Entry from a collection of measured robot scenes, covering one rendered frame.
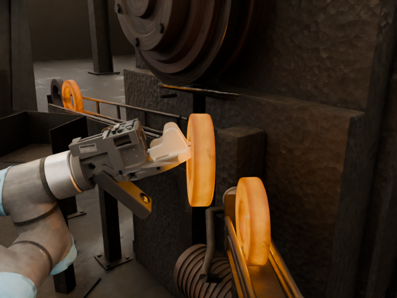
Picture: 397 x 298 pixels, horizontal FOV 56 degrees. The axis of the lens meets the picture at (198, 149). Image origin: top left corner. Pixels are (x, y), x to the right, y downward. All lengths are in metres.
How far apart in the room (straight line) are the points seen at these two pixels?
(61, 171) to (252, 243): 0.32
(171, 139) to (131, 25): 0.51
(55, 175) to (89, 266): 1.23
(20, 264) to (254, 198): 0.36
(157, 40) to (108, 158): 0.39
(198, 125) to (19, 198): 0.31
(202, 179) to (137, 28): 0.56
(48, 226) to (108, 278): 1.09
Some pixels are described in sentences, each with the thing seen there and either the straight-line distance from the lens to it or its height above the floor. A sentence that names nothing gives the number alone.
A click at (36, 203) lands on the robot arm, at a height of 0.77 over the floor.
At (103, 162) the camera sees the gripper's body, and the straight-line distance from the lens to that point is 0.63.
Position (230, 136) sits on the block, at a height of 0.79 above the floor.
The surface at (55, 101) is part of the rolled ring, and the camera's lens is 2.12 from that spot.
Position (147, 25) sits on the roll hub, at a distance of 0.98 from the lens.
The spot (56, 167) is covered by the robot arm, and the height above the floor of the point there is 0.83.
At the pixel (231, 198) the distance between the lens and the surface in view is 0.76.
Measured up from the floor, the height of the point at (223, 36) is 1.02.
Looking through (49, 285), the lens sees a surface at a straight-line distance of 1.76.
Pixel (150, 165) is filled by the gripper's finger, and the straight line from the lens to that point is 0.60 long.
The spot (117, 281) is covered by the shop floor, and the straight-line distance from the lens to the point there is 1.72.
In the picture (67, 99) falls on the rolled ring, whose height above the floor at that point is 0.68.
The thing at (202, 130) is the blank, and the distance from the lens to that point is 0.58.
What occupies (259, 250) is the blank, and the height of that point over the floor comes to 0.70.
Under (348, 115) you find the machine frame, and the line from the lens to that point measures 0.80.
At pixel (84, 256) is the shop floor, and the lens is 1.90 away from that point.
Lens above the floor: 1.05
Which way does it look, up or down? 19 degrees down
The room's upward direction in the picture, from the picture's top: straight up
